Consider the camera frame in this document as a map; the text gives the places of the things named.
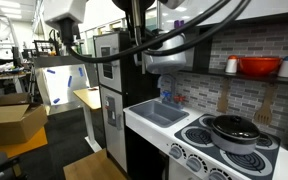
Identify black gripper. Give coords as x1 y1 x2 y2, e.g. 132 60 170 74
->
125 6 144 47

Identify fridge door with chalkboard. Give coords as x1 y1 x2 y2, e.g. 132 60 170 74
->
93 33 123 93

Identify grey sink basin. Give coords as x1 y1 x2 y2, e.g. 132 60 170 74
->
128 100 190 129

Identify fridge door with dispenser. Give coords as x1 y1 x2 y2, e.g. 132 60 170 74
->
99 85 128 173

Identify grey pot with black lid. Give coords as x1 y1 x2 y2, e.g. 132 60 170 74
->
211 114 261 156

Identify black notes chalkboard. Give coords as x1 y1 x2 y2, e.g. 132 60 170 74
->
100 46 113 80

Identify grey toy faucet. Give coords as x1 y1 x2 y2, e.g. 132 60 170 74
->
157 73 185 109

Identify light wood desk white legs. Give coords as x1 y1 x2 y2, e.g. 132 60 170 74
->
73 86 103 154

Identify grey water dispenser panel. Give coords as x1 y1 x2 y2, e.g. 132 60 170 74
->
104 95 118 127

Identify grey metal panel stand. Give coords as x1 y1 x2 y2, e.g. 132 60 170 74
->
33 54 98 116

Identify white shaker with orange cap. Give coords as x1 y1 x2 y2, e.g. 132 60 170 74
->
225 55 239 75

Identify white toy kitchen unit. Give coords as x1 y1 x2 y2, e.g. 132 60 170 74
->
93 11 288 180

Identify wooden spoon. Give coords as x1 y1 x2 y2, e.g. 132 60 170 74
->
216 79 231 114

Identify red bowl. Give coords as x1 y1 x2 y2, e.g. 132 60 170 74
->
237 56 283 78

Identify cluttered background workbench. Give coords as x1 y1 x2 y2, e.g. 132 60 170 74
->
0 61 35 101

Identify grey stove knob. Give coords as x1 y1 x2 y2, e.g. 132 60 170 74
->
186 155 204 173
168 145 184 160
208 169 227 180

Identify wooden base board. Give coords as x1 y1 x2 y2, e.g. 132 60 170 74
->
63 148 127 180

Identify cardboard box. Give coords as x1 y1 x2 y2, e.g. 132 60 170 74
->
0 92 48 148

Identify yellow floor mat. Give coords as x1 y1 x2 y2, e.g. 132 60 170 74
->
0 126 48 158

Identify wooden slotted spatula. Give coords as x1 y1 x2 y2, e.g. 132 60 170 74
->
253 83 277 126

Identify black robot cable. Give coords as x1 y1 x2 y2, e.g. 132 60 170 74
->
143 0 253 57
65 0 233 64

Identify red tap handle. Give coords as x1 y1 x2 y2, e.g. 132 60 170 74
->
174 94 187 104

